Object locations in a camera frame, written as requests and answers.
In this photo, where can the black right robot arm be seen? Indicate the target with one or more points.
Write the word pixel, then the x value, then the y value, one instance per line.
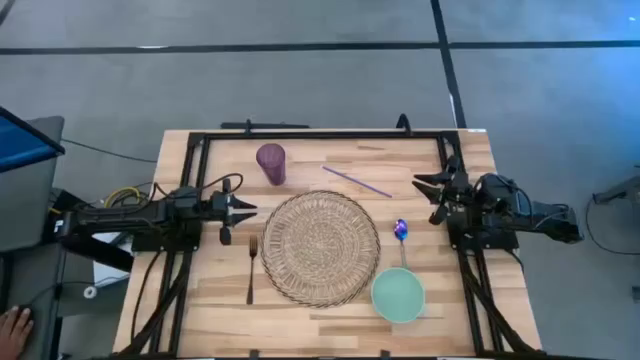
pixel 550 220

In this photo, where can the round woven straw placemat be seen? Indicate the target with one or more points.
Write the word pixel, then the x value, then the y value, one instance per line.
pixel 320 248

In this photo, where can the purple ribbed plastic cup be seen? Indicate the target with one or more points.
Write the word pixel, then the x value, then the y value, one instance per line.
pixel 271 162

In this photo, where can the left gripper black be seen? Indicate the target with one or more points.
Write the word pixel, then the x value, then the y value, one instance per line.
pixel 222 209

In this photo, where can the iridescent metal spoon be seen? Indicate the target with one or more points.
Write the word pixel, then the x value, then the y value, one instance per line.
pixel 401 231

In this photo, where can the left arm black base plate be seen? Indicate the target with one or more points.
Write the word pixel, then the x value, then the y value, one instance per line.
pixel 165 242

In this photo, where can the black hook clamp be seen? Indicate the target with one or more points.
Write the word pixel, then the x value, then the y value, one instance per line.
pixel 404 124

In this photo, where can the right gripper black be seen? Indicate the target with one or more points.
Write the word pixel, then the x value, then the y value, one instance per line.
pixel 457 192

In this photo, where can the white paper sheet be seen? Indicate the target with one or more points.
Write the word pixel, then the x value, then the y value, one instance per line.
pixel 107 272

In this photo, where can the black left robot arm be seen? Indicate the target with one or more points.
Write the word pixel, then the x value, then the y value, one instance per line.
pixel 125 217

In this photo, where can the mint green bowl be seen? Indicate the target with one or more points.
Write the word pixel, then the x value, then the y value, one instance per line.
pixel 397 295

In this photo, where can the black clamp bar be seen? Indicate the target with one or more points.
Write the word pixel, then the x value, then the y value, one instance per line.
pixel 265 125

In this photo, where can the black metal table frame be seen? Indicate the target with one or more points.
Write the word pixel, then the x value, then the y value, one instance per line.
pixel 325 135

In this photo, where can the purple drinking straw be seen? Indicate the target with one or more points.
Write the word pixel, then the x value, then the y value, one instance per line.
pixel 357 181

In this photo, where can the computer monitor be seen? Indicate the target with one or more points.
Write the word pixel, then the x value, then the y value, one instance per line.
pixel 22 142

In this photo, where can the white tape roll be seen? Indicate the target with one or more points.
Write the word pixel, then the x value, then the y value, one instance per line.
pixel 90 292

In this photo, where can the dark metal fork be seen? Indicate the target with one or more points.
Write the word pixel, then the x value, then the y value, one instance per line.
pixel 252 265

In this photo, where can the person's hand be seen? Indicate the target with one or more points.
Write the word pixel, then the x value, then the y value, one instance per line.
pixel 12 331

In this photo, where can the grey metal stand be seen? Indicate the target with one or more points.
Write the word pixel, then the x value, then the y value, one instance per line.
pixel 620 191

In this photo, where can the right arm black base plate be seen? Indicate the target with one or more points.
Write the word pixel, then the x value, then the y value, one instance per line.
pixel 485 240

